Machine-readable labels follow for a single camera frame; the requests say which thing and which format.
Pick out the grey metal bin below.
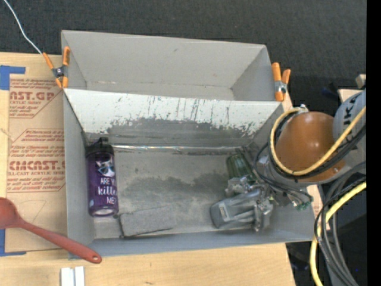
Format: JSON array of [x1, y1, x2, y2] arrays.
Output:
[[61, 30, 316, 260]]

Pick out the green clear glass cup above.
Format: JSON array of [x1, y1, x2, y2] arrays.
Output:
[[226, 153, 256, 181]]

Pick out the purple printed bottle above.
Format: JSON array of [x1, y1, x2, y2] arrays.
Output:
[[85, 136, 120, 218]]

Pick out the grey sponge block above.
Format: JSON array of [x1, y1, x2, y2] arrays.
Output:
[[118, 206, 177, 238]]

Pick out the brown cardboard board red print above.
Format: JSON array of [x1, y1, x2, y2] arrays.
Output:
[[0, 51, 68, 257]]

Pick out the red plastic spoon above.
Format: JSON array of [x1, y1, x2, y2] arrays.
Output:
[[0, 197, 103, 265]]

